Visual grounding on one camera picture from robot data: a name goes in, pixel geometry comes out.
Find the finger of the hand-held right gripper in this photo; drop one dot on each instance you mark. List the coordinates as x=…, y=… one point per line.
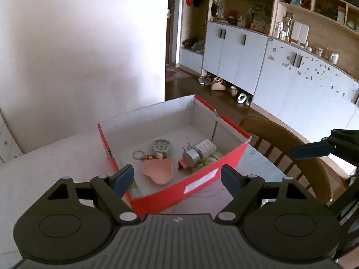
x=311, y=149
x=347, y=199

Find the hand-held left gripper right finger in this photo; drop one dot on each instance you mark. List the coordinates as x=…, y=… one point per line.
x=231, y=178

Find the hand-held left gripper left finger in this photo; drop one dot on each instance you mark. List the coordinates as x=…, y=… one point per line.
x=124, y=178

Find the shiny green packet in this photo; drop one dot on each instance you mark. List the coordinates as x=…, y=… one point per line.
x=209, y=161

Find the red cardboard box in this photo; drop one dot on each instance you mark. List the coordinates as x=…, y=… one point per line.
x=202, y=185

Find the pink heart-shaped dish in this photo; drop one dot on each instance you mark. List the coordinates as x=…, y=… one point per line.
x=158, y=171

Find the wooden chair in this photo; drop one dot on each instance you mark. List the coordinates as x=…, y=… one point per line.
x=280, y=134

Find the long white sideboard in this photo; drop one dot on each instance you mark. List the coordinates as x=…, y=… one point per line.
x=303, y=89

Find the black white shoe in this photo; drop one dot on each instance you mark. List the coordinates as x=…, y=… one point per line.
x=242, y=98

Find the small white shoe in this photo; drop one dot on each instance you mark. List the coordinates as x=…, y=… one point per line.
x=234, y=90

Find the white pink shoe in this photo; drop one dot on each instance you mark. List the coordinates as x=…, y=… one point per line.
x=218, y=85

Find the grey shoe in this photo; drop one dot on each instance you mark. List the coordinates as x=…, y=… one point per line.
x=204, y=80

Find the patterned door rug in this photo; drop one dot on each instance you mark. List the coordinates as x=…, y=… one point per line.
x=176, y=74

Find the white canisters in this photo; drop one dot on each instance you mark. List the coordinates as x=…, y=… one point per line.
x=300, y=33

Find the tall white wooden cabinet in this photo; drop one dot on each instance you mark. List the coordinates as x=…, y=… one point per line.
x=235, y=56

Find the clear glass bottle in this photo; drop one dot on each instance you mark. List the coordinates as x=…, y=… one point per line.
x=286, y=29

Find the white drawer cabinet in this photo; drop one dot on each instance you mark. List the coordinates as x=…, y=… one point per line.
x=8, y=140

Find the pale shoe bench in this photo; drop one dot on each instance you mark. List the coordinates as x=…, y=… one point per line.
x=192, y=58

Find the brown door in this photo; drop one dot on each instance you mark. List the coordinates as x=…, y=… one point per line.
x=169, y=33

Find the wooden wall shelf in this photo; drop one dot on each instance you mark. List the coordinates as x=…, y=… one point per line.
x=322, y=14

